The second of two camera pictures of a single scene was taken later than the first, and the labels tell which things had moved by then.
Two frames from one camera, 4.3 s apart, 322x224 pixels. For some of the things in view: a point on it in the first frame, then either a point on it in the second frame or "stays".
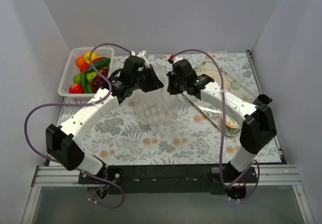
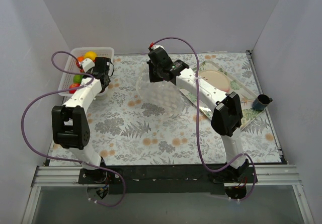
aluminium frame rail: [68, 175] stays
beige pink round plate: [215, 75] stays
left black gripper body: [150, 77] -> [104, 82]
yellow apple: [86, 56] stays
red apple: [76, 88] stays
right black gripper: [173, 80] -> [153, 73]
